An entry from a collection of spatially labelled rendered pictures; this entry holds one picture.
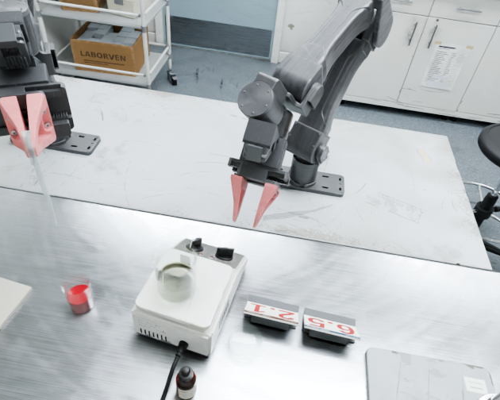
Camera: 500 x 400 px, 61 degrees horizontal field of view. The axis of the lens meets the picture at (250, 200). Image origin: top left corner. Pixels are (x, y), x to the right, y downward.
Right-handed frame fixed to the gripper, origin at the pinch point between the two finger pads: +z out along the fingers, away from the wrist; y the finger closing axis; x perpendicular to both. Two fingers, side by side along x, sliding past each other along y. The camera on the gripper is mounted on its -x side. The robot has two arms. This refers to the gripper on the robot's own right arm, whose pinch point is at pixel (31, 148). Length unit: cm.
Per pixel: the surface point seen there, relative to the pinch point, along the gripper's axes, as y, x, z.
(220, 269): 21.9, 23.7, 6.8
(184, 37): 100, 111, -285
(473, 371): 56, 32, 34
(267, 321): 27.6, 30.7, 14.4
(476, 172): 225, 121, -80
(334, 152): 65, 32, -25
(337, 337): 37, 31, 21
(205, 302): 17.6, 23.8, 11.9
